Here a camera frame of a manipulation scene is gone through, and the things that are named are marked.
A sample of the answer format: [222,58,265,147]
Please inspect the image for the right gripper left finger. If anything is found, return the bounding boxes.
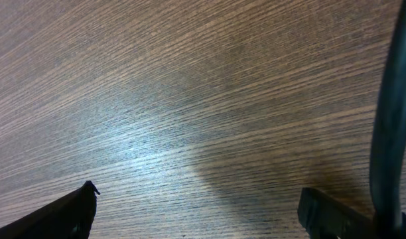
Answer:
[0,181,100,239]

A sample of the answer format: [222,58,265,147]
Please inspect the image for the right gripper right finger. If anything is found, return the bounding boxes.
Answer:
[297,187,391,239]

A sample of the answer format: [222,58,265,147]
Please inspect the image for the black micro USB cable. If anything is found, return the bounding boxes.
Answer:
[368,0,406,230]

